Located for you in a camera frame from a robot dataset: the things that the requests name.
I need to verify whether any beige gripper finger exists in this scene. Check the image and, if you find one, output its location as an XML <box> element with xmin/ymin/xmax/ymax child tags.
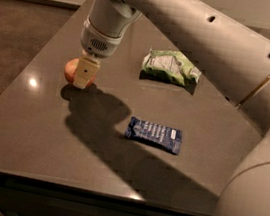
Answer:
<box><xmin>73</xmin><ymin>54</ymin><xmax>100</xmax><ymax>89</ymax></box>

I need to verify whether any red apple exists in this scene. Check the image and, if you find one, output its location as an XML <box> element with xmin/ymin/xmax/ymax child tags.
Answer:
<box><xmin>61</xmin><ymin>56</ymin><xmax>98</xmax><ymax>89</ymax></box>

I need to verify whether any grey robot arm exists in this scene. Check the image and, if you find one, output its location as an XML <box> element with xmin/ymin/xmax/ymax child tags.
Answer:
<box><xmin>81</xmin><ymin>0</ymin><xmax>270</xmax><ymax>216</ymax></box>

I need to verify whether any green chip bag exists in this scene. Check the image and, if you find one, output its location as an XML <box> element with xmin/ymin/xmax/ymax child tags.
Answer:
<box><xmin>140</xmin><ymin>49</ymin><xmax>201</xmax><ymax>87</ymax></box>

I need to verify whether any dark blue snack bar wrapper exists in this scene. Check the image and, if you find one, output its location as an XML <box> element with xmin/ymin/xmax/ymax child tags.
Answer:
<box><xmin>125</xmin><ymin>117</ymin><xmax>182</xmax><ymax>155</ymax></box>

